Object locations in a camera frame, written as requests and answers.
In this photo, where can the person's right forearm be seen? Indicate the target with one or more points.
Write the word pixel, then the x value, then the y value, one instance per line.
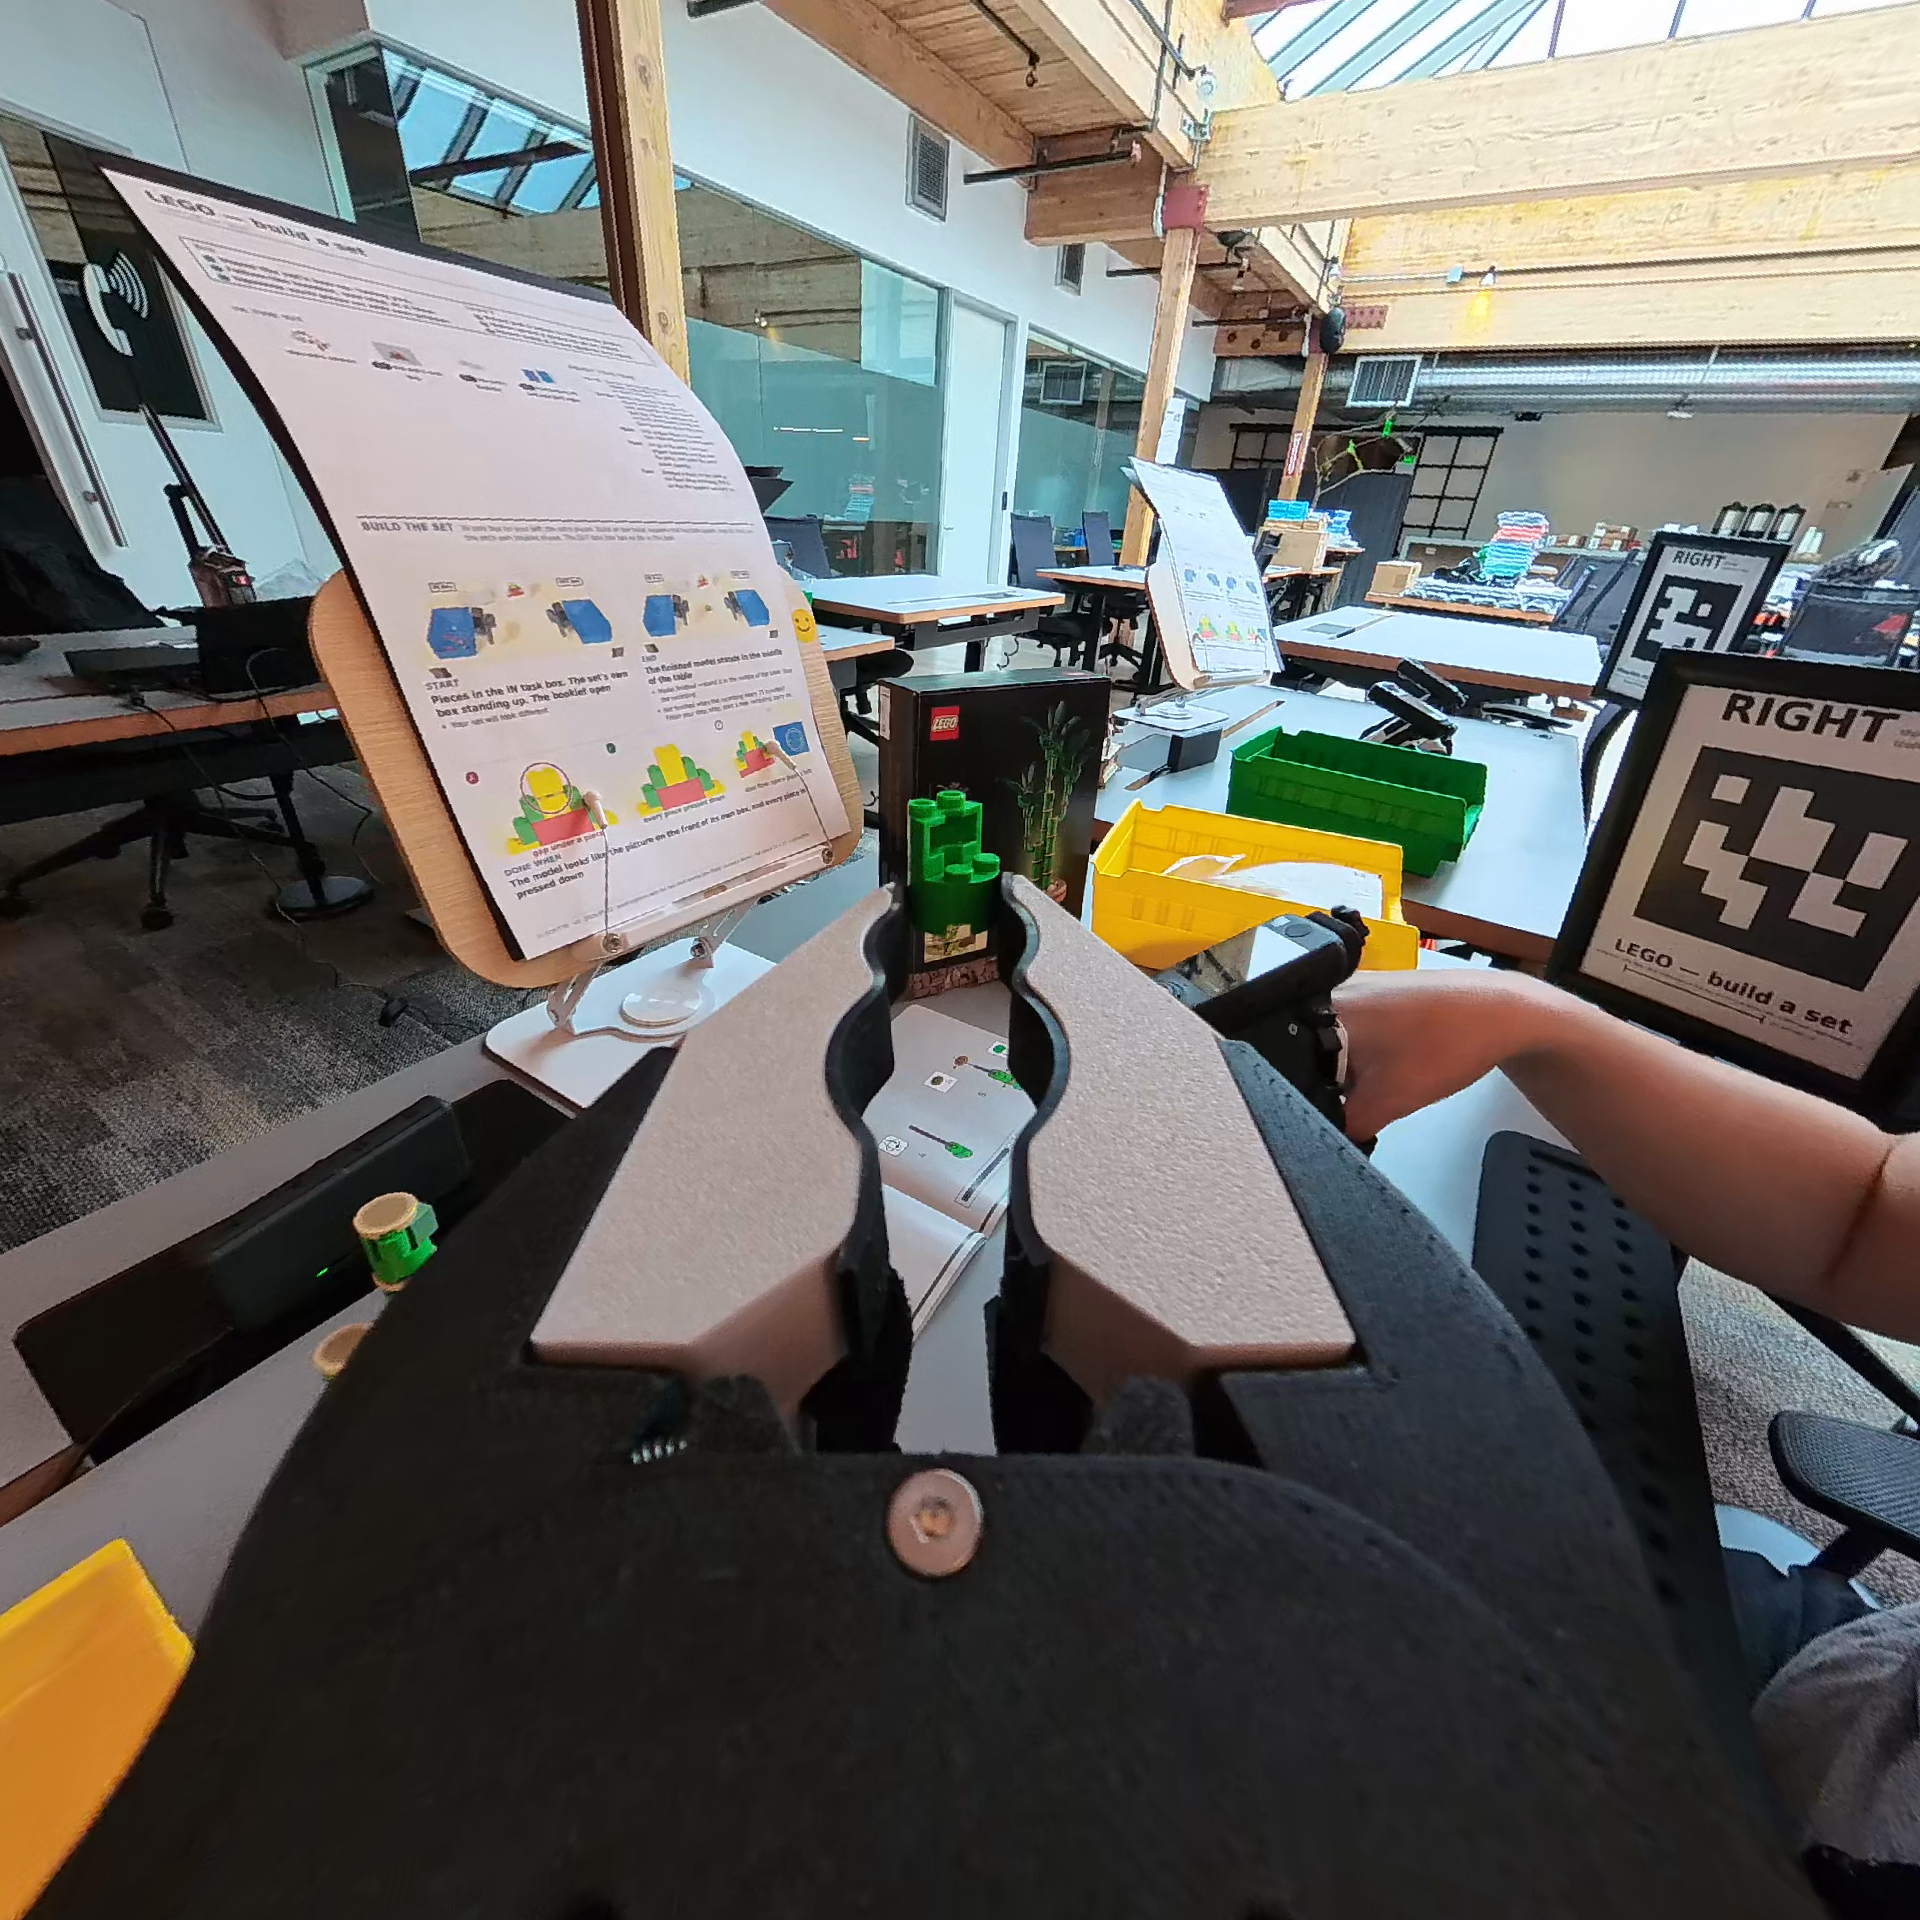
pixel 1694 1154

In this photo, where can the black bamboo set box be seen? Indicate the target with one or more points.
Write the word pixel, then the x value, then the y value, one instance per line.
pixel 1034 734

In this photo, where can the white instruction booklet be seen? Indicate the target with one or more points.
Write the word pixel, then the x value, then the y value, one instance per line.
pixel 944 1111

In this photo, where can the small marker sign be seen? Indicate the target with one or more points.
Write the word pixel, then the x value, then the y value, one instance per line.
pixel 1694 609

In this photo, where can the black and white marker sign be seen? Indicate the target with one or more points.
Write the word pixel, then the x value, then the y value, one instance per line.
pixel 1754 871

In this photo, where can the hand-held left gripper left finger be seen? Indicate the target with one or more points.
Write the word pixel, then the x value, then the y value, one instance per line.
pixel 721 1184

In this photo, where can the person's right hand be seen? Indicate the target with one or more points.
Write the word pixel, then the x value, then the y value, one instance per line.
pixel 1425 1051

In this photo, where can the neighbouring grey desk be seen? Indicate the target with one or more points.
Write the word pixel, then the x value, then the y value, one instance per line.
pixel 1501 645

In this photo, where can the small black box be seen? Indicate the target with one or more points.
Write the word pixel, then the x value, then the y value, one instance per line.
pixel 1178 742

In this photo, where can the background document stand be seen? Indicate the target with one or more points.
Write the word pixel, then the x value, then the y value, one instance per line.
pixel 1208 571

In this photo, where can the black mesh office chair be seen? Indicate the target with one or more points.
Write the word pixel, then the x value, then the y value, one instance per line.
pixel 1591 1304

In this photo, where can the printed instruction sheet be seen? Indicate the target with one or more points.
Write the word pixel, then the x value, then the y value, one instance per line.
pixel 495 495

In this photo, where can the phone symbol sign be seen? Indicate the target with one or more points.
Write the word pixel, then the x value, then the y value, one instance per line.
pixel 129 323

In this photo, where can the wooden document stand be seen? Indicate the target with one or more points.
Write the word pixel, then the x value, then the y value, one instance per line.
pixel 374 781

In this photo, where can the green bamboo brick model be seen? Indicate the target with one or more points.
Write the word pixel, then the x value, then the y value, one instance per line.
pixel 399 1239

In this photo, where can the black desk pad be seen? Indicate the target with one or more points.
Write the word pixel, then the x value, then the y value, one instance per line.
pixel 104 1350

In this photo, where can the black rectangular device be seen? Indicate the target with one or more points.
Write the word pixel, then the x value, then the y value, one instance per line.
pixel 331 1215

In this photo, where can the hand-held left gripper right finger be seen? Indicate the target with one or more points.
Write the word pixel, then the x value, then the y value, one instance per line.
pixel 1170 1200

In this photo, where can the person's grey trouser leg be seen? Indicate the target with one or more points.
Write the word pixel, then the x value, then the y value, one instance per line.
pixel 1845 1724

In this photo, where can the yellow plastic bin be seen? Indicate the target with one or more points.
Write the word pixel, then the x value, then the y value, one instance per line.
pixel 75 1695
pixel 1184 915

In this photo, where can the green brick assembly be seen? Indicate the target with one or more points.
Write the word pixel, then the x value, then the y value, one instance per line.
pixel 949 871

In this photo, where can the green plastic bin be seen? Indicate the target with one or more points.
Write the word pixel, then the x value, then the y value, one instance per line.
pixel 1350 794

